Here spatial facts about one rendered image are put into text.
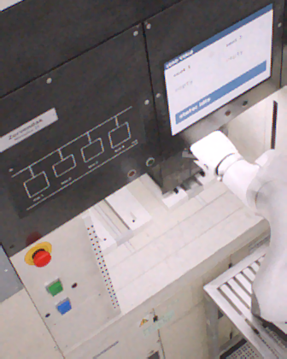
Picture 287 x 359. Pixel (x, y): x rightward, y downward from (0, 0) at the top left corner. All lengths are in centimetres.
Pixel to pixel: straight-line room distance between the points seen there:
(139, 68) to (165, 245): 84
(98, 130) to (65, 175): 11
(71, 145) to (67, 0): 31
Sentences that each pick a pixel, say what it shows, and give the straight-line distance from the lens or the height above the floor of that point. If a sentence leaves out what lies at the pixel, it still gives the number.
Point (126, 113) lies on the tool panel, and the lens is 128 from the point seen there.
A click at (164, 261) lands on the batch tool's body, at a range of 193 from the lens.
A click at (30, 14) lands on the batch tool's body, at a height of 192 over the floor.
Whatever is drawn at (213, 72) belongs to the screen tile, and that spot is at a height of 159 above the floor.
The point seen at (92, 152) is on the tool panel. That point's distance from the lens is 129.
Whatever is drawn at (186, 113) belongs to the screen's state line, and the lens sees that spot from 140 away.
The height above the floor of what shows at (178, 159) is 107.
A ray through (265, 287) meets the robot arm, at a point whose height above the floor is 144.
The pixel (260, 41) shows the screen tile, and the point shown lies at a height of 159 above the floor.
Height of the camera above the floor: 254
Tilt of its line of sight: 51 degrees down
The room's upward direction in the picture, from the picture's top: 10 degrees counter-clockwise
